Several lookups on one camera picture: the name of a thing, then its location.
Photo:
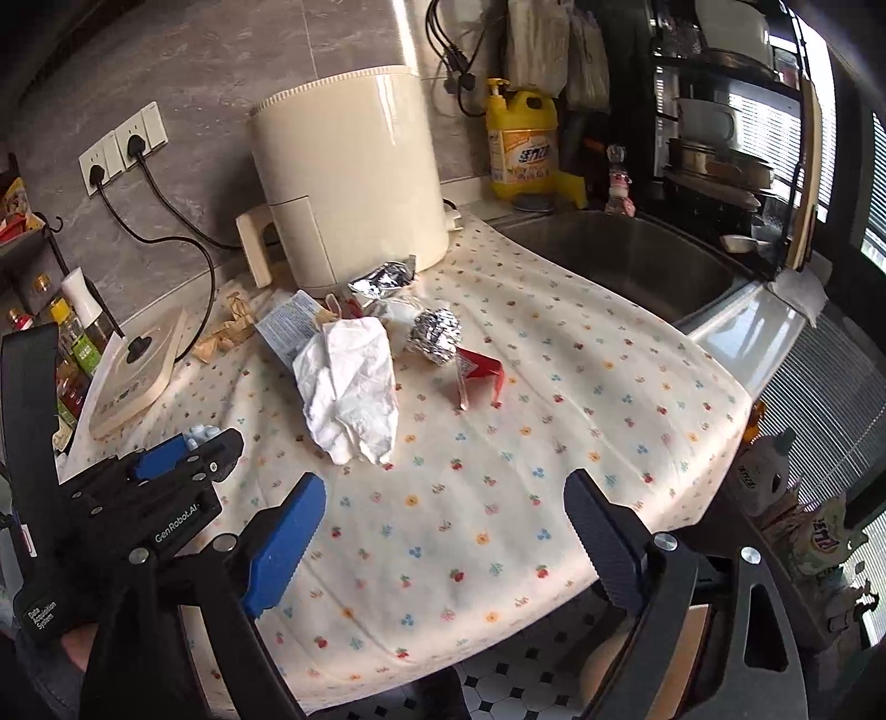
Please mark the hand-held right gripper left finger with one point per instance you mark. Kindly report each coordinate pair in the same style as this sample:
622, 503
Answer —
284, 547

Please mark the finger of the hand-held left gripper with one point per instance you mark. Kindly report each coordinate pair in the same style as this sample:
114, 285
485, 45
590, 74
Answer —
221, 453
166, 458

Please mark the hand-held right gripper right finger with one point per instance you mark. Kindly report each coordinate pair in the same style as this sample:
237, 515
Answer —
602, 547

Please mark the pale blue plastic piece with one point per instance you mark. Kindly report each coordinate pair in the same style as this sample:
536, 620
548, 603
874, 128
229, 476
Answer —
202, 435

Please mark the cream flat board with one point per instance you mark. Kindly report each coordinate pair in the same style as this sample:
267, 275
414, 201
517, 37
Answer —
131, 394

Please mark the crumpled brown paper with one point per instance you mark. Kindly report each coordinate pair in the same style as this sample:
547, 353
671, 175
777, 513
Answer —
221, 336

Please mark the tan wooden object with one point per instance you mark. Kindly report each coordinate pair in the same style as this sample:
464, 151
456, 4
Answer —
664, 651

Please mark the bottle with green label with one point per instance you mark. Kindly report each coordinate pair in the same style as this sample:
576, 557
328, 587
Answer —
84, 349

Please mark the large crumpled white tissue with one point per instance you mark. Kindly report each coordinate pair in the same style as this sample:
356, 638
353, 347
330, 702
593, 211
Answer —
346, 388

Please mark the floral print tablecloth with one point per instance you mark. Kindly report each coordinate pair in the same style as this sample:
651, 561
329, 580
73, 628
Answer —
519, 429

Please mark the blue and white packet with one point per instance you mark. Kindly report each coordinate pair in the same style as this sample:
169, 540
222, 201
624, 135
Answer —
291, 325

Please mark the oil bottle white cap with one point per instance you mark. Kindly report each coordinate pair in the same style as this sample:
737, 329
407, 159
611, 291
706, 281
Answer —
79, 298

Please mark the small folded red carton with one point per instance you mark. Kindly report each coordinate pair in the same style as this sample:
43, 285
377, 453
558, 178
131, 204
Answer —
477, 367

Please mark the silver foil bag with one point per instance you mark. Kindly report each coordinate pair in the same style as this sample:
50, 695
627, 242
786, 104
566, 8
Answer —
384, 277

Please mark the crumpled foil ball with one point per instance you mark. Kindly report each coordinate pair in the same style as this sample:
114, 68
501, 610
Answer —
436, 336

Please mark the colourful snack packets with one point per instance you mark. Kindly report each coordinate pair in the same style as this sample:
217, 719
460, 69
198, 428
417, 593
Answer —
14, 204

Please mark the stainless steel sink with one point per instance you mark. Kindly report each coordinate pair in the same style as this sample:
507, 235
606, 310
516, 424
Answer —
623, 256

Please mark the cream air fryer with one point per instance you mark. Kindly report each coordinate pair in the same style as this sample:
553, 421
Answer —
346, 173

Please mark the white folded cloth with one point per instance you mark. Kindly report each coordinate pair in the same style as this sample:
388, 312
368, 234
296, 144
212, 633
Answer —
796, 294

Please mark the white soap dish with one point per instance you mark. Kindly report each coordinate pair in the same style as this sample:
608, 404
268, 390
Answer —
739, 244

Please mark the black dish rack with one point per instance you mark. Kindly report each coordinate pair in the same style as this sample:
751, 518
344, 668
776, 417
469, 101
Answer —
692, 208

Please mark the metal drain cap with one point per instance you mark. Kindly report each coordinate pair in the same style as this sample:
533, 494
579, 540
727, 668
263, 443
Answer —
536, 202

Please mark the small bottle pink label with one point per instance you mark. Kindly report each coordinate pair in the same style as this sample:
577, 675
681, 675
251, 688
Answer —
619, 190

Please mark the yellow sponge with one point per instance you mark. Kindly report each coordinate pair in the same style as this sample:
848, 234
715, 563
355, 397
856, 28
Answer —
571, 188

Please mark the yellow detergent bottle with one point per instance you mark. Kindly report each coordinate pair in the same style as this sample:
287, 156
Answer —
522, 138

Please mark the wooden cutting board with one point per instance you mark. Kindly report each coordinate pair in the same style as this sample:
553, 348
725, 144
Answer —
806, 180

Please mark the white bowl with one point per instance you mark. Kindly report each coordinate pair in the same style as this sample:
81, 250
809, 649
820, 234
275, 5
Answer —
706, 119

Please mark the hanging clear plastic bag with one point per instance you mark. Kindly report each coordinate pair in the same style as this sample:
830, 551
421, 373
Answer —
536, 41
588, 66

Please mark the white wall socket strip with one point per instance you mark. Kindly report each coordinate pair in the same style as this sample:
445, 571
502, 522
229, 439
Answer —
156, 124

